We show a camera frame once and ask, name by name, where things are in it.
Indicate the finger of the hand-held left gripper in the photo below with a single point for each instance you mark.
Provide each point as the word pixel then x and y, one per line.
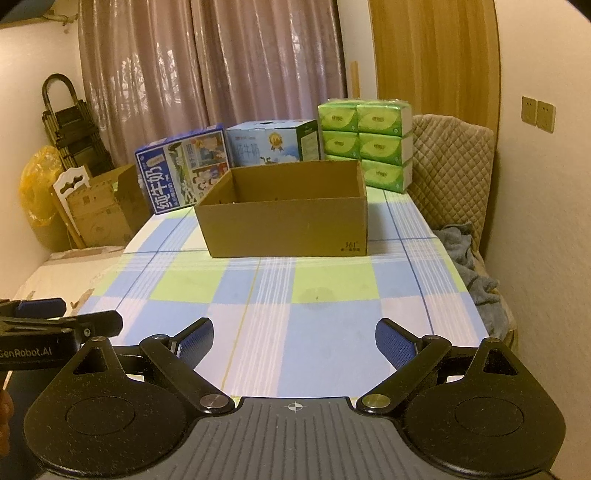
pixel 69 324
pixel 37 307

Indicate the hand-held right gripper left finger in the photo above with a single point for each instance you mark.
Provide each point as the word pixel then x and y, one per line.
pixel 196 344

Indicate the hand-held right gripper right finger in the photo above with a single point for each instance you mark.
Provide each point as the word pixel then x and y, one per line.
pixel 397 344

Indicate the brown cardboard box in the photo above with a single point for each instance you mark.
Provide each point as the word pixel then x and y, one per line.
pixel 286 226

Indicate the person's left hand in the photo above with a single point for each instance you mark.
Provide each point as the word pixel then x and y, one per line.
pixel 4 410

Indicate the checkered bed sheet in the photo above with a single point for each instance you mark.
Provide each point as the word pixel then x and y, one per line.
pixel 323 300

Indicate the grey cloth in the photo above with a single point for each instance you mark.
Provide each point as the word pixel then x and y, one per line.
pixel 475 277

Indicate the brown cardboard carton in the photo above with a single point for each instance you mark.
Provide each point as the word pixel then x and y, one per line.
pixel 106 212

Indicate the yellow plastic bag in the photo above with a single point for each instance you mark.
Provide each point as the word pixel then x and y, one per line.
pixel 37 184

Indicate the white cardboard piece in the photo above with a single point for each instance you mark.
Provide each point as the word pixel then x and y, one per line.
pixel 69 182

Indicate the dark blue milk carton box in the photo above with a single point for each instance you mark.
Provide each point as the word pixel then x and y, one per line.
pixel 171 184

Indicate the stack of green tissue packs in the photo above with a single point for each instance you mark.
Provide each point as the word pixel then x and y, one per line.
pixel 369 143

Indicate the light blue milk carton box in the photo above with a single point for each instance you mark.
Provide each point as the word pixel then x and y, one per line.
pixel 258 143

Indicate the pink sheer curtain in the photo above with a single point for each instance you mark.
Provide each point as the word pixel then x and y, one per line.
pixel 207 69

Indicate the wooden door panel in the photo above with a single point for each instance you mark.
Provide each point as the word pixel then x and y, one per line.
pixel 434 55

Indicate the white wardrobe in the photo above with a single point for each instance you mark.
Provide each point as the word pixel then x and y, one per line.
pixel 353 27

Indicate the beige wall socket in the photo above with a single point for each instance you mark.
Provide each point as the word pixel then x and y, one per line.
pixel 545 115
pixel 529 110

